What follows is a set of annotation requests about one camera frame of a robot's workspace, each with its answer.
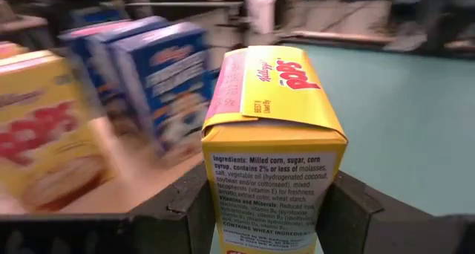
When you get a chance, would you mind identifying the yellow Corn Pops cereal box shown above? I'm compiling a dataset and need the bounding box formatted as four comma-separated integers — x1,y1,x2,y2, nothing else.
0,49,117,213
201,45,349,254

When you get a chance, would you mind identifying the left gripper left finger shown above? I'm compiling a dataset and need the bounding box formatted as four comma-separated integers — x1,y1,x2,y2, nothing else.
129,166,217,254

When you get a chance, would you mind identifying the black aluminium table frame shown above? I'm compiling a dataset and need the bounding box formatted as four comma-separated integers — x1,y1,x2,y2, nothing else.
278,29,475,60

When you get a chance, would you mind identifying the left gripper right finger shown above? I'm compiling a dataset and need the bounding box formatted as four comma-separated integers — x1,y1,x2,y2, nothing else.
315,170,421,254

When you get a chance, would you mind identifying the white cylinder container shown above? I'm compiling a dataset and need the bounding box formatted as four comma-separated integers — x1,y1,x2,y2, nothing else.
245,0,278,36

